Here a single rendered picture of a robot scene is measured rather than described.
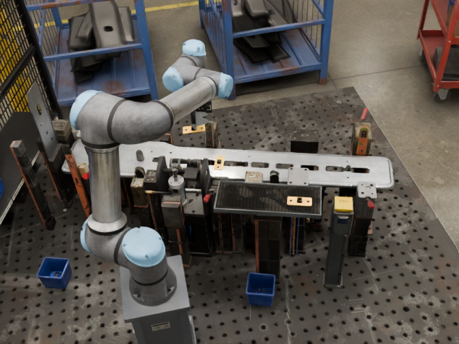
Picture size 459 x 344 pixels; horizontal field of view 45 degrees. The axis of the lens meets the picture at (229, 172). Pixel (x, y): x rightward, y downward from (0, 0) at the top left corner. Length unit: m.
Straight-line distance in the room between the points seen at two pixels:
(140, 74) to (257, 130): 1.72
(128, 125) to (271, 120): 1.65
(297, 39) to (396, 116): 1.09
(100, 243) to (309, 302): 0.91
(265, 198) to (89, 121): 0.73
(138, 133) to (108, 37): 2.87
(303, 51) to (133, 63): 1.37
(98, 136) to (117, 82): 2.90
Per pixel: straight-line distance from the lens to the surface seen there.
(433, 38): 4.85
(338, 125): 2.96
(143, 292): 1.73
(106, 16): 4.54
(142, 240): 1.63
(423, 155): 3.94
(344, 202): 1.93
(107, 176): 1.56
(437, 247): 2.49
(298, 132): 2.39
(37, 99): 2.37
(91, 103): 1.47
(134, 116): 1.41
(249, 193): 1.94
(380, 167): 2.31
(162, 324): 1.83
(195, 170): 2.04
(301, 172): 2.09
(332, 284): 2.26
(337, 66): 4.69
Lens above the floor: 2.57
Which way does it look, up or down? 44 degrees down
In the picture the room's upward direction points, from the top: 4 degrees counter-clockwise
